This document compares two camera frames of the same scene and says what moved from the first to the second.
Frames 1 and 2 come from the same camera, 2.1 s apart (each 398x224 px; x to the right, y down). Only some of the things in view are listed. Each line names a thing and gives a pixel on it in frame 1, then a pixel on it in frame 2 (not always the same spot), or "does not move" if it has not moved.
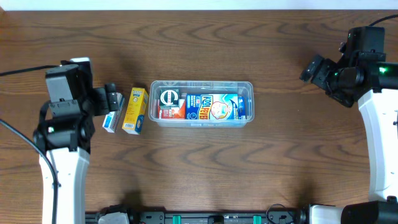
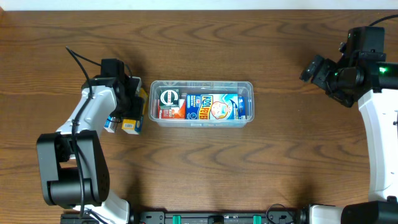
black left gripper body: (101, 100) → (132, 109)
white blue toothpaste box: (111, 120) does not move
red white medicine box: (173, 112) does not move
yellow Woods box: (133, 120) does not move
